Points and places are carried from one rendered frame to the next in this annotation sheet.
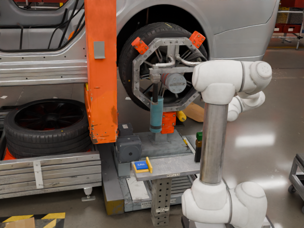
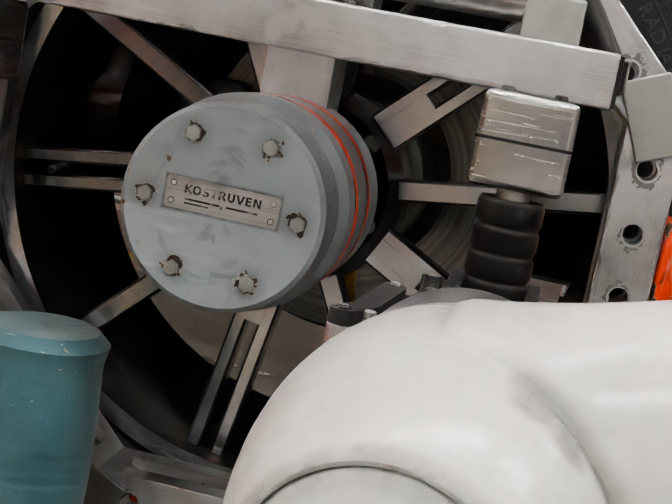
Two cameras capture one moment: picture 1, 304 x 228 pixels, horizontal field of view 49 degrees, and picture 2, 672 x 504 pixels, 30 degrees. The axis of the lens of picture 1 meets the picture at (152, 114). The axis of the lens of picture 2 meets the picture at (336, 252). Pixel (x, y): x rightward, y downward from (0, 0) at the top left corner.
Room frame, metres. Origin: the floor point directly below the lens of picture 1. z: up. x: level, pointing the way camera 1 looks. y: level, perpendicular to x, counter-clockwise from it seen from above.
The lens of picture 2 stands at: (1.44, -0.54, 0.94)
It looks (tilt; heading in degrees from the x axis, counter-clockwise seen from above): 8 degrees down; 24
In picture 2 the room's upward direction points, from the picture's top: 11 degrees clockwise
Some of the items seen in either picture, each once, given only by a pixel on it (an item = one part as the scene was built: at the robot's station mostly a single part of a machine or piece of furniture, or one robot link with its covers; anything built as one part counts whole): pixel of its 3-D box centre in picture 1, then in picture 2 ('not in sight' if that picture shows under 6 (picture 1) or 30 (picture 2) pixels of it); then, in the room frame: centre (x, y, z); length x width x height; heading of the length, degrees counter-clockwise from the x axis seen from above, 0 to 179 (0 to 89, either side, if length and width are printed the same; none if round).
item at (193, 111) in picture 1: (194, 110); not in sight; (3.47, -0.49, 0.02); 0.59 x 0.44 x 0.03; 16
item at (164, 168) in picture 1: (167, 167); not in sight; (1.72, -0.11, 0.44); 0.43 x 0.17 x 0.03; 106
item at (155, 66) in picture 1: (162, 56); not in sight; (2.11, -0.05, 1.03); 0.19 x 0.18 x 0.11; 16
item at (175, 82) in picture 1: (173, 79); (260, 196); (2.19, -0.14, 0.85); 0.21 x 0.14 x 0.14; 16
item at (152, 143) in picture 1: (159, 129); not in sight; (2.42, -0.07, 0.32); 0.40 x 0.30 x 0.28; 106
